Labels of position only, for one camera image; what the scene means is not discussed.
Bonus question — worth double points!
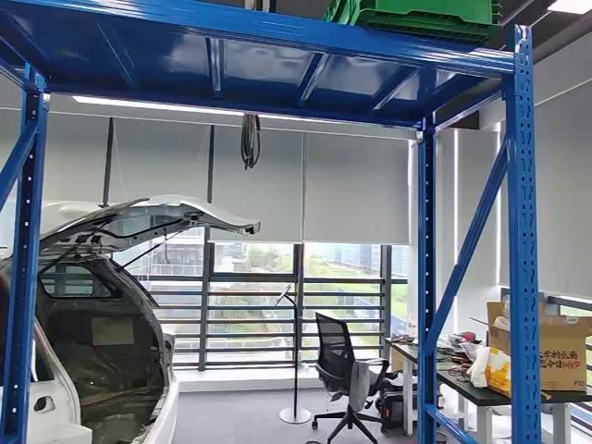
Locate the blue metal shelf rack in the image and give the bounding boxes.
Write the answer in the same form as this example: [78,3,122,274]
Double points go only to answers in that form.
[0,0,541,444]

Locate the white roller blind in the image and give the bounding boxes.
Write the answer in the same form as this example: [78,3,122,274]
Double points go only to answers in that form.
[210,125,304,244]
[455,129,503,332]
[304,131,411,246]
[43,113,109,206]
[499,36,592,302]
[112,117,210,206]

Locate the black mesh office chair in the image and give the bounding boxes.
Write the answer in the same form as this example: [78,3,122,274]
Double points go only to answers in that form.
[312,312,390,444]

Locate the grey jacket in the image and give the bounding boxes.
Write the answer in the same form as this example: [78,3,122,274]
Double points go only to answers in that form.
[349,361,371,413]

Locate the black stand with round base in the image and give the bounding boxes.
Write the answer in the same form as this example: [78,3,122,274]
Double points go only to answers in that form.
[275,284,311,426]

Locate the black equipment case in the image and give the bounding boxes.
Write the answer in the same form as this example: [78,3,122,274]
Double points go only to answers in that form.
[379,388,420,433]

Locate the long ceiling light strip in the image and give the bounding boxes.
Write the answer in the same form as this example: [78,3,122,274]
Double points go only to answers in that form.
[71,93,418,127]

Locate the green plastic crate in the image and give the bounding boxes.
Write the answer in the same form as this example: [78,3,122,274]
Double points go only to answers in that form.
[323,0,503,44]

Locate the white car body shell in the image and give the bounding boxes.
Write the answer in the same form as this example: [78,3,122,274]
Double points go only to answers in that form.
[0,194,261,444]

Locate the clear plastic wrap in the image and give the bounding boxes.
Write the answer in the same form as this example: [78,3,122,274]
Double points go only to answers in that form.
[492,300,512,332]

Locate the dark top desk white legs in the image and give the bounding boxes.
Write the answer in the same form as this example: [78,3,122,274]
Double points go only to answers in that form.
[386,339,592,444]

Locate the yellow white plastic bag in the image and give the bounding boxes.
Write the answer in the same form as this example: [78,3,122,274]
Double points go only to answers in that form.
[467,346,512,400]

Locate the printed cardboard box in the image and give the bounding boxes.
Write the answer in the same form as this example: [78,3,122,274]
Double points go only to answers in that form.
[486,300,592,393]

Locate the black hanging cable loop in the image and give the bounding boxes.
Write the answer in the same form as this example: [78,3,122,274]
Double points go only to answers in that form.
[240,113,261,171]

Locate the dark window frame railing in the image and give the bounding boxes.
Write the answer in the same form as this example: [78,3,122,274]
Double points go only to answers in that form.
[113,244,411,372]

